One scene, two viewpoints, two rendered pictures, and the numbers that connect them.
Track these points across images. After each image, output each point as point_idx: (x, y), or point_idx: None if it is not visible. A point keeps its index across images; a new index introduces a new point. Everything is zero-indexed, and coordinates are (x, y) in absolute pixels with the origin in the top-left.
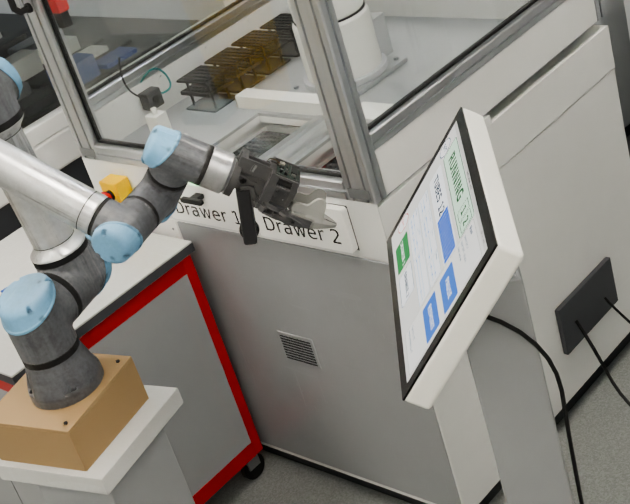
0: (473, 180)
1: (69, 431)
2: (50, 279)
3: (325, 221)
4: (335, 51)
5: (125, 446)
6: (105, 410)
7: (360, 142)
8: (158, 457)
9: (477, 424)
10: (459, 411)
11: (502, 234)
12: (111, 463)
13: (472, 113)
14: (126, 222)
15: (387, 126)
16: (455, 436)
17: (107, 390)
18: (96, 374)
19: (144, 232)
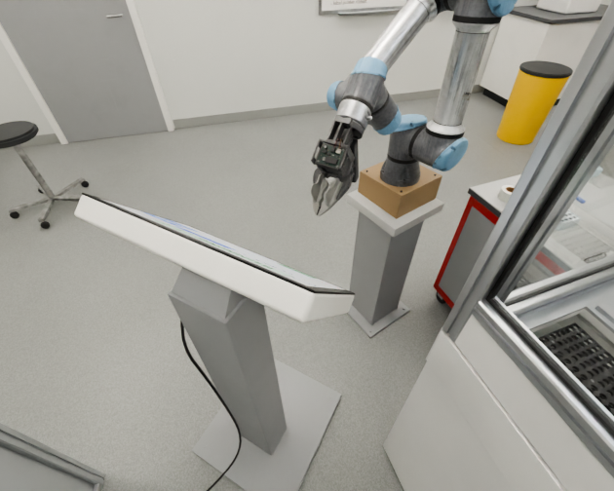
0: (176, 231)
1: (360, 171)
2: (414, 126)
3: (317, 205)
4: (513, 199)
5: (363, 204)
6: (376, 190)
7: (465, 287)
8: (381, 235)
9: (408, 466)
10: (405, 444)
11: (91, 205)
12: (355, 198)
13: (300, 301)
14: (336, 89)
15: (498, 329)
16: (397, 437)
17: (382, 187)
18: (389, 179)
19: (337, 105)
